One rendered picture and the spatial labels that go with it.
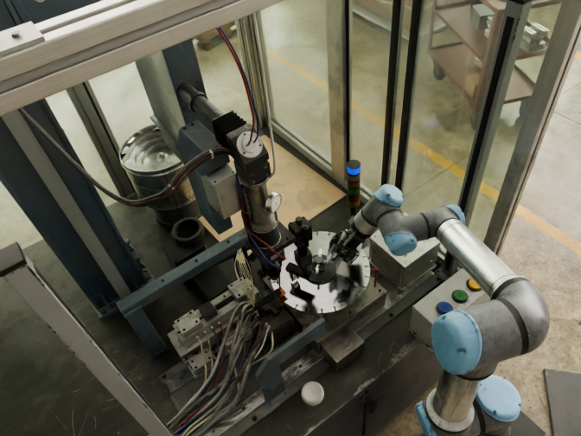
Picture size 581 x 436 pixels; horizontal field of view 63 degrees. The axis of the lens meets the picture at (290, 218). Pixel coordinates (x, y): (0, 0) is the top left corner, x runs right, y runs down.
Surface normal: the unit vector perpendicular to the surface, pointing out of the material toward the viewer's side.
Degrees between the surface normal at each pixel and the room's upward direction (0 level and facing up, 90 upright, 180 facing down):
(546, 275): 0
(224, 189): 90
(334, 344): 0
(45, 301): 90
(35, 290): 90
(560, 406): 0
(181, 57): 90
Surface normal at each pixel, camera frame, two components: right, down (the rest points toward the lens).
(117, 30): 0.59, 0.56
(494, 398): 0.04, -0.69
